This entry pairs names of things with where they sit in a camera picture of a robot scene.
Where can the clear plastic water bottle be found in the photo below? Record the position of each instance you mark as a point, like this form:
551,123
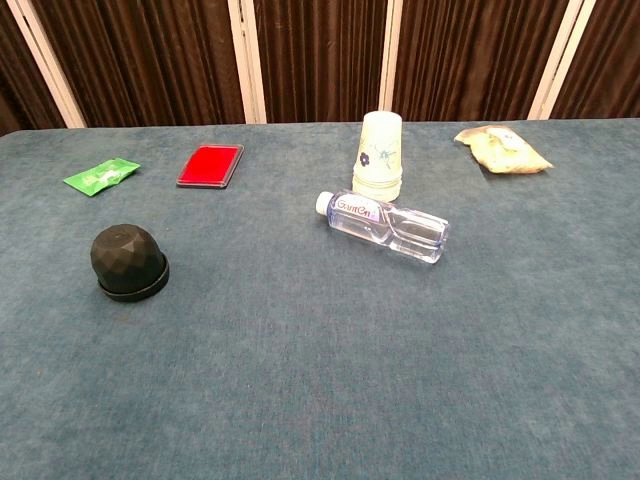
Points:
380,225

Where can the dark brown pleated curtain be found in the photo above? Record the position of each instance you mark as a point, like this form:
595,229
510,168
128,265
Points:
320,60

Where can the white screen frame post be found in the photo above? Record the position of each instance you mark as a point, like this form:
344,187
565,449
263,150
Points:
48,65
391,55
556,60
247,65

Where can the green foil packet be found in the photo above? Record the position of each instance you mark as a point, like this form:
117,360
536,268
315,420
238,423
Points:
100,176

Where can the blue velvet tablecloth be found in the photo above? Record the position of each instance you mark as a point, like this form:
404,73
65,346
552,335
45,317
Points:
320,375

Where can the crumpled beige snack bag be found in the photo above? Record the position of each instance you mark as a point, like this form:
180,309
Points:
500,150

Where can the black faceted dome object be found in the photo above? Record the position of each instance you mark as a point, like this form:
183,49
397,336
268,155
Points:
125,260

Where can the red ink pad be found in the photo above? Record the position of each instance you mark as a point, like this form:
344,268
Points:
210,165

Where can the stacked floral paper cups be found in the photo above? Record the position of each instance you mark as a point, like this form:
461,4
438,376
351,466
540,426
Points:
377,150

